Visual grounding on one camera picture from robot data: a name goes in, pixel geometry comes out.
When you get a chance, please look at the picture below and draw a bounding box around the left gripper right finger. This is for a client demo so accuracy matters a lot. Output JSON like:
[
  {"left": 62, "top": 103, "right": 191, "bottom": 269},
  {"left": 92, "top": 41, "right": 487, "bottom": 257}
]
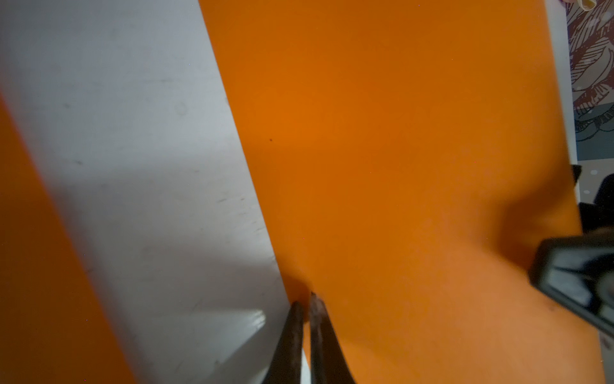
[{"left": 309, "top": 293, "right": 356, "bottom": 384}]

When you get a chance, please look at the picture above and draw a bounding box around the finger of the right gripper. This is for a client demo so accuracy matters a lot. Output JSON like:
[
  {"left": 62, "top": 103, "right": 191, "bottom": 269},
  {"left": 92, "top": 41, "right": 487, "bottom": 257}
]
[{"left": 528, "top": 230, "right": 613, "bottom": 337}]

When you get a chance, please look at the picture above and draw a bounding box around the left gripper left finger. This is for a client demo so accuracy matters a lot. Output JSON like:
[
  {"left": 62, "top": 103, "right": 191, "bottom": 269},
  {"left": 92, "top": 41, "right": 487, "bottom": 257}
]
[{"left": 262, "top": 301, "right": 304, "bottom": 384}]

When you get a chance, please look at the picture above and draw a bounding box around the orange paper sheet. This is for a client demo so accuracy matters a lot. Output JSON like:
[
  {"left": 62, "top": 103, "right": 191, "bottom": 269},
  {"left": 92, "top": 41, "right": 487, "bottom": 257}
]
[
  {"left": 201, "top": 1, "right": 604, "bottom": 383},
  {"left": 1, "top": 108, "right": 134, "bottom": 383}
]

